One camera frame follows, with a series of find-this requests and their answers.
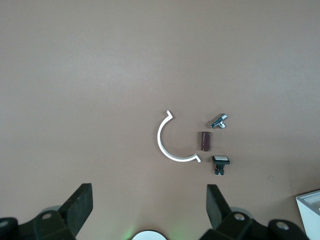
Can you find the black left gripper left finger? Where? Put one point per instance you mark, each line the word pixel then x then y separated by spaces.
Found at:
pixel 75 210

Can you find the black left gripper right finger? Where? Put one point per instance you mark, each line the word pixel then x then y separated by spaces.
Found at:
pixel 217 210

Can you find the white drawer cabinet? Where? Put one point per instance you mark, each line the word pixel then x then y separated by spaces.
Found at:
pixel 312 220

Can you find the silver metal fitting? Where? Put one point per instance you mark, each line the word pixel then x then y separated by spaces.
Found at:
pixel 220 120

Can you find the white semicircular clamp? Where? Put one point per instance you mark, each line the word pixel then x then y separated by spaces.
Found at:
pixel 160 140

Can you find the black switch with white cap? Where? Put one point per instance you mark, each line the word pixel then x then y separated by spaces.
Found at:
pixel 221 160

